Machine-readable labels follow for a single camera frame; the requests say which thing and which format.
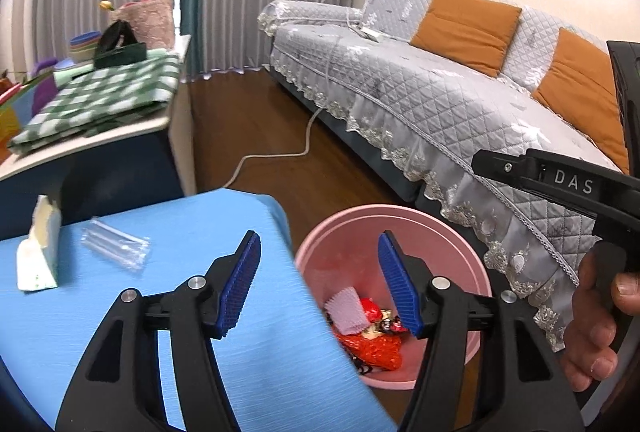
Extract white crumpled tissue pack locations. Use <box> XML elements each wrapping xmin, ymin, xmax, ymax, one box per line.
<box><xmin>16</xmin><ymin>194</ymin><xmax>63</xmax><ymax>293</ymax></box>

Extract colourful storage box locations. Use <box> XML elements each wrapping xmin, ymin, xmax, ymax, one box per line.
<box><xmin>0</xmin><ymin>79</ymin><xmax>36</xmax><ymax>147</ymax></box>

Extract clear plastic wrapper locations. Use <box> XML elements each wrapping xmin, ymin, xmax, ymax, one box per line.
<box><xmin>81</xmin><ymin>218</ymin><xmax>152</xmax><ymax>271</ymax></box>

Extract pink plastic bucket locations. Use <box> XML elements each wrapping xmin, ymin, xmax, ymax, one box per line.
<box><xmin>294</xmin><ymin>205</ymin><xmax>493</xmax><ymax>390</ymax></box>

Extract dark green bag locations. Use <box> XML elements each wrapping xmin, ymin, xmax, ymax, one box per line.
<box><xmin>93</xmin><ymin>20</ymin><xmax>147</xmax><ymax>69</ymax></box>

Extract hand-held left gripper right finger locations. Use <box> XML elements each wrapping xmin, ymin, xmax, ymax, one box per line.
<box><xmin>377</xmin><ymin>232</ymin><xmax>586</xmax><ymax>432</ymax></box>

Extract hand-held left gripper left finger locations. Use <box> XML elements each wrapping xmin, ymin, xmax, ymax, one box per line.
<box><xmin>55</xmin><ymin>230</ymin><xmax>262</xmax><ymax>432</ymax></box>

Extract red plastic bag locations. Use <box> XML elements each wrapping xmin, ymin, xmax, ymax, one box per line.
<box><xmin>332</xmin><ymin>329</ymin><xmax>403</xmax><ymax>370</ymax></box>
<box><xmin>360</xmin><ymin>299</ymin><xmax>383</xmax><ymax>325</ymax></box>

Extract grey quilted sofa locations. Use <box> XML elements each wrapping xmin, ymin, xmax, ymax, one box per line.
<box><xmin>257</xmin><ymin>0</ymin><xmax>640</xmax><ymax>353</ymax></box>

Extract blue tablecloth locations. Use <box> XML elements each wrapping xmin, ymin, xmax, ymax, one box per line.
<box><xmin>0</xmin><ymin>189</ymin><xmax>401</xmax><ymax>432</ymax></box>

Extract white desk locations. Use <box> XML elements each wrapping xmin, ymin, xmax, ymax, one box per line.
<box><xmin>0</xmin><ymin>34</ymin><xmax>198</xmax><ymax>233</ymax></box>

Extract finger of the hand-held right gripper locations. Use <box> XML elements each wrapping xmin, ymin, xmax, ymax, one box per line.
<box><xmin>472</xmin><ymin>149</ymin><xmax>543</xmax><ymax>185</ymax></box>

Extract white power cable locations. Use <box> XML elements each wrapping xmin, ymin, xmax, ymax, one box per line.
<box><xmin>220</xmin><ymin>32</ymin><xmax>371</xmax><ymax>190</ymax></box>

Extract green checked cloth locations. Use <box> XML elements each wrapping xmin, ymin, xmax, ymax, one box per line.
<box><xmin>9</xmin><ymin>53</ymin><xmax>182</xmax><ymax>155</ymax></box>

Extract light green folded cloth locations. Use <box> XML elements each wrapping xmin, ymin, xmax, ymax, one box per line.
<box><xmin>54</xmin><ymin>48</ymin><xmax>178</xmax><ymax>87</ymax></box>

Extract stack of coloured bowls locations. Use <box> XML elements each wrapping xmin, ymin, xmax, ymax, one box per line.
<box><xmin>69</xmin><ymin>32</ymin><xmax>103</xmax><ymax>61</ymax></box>

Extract person's right hand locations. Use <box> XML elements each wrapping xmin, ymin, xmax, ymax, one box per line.
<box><xmin>561</xmin><ymin>239</ymin><xmax>640</xmax><ymax>395</ymax></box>

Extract white foam net sleeve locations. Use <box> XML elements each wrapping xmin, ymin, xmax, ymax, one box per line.
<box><xmin>325</xmin><ymin>289</ymin><xmax>368</xmax><ymax>335</ymax></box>

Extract black red wrapper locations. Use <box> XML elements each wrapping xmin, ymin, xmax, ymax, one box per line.
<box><xmin>377</xmin><ymin>309</ymin><xmax>408</xmax><ymax>335</ymax></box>

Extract orange cushion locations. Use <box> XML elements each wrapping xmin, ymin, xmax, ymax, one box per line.
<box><xmin>410</xmin><ymin>0</ymin><xmax>523</xmax><ymax>78</ymax></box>
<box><xmin>532</xmin><ymin>28</ymin><xmax>631</xmax><ymax>173</ymax></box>

